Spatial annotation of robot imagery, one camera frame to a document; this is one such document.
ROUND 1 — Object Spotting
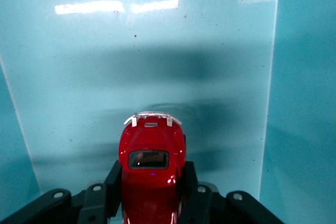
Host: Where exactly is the blue plastic box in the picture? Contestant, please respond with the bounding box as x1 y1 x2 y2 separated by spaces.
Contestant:
0 0 336 224

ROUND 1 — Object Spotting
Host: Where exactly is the red beetle toy car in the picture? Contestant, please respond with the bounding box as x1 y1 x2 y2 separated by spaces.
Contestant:
118 110 188 224

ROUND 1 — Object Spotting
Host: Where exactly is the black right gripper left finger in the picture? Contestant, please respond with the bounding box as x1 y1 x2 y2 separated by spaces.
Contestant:
0 159 123 224

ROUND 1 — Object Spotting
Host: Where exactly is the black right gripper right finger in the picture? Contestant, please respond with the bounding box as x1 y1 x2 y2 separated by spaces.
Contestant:
180 161 286 224

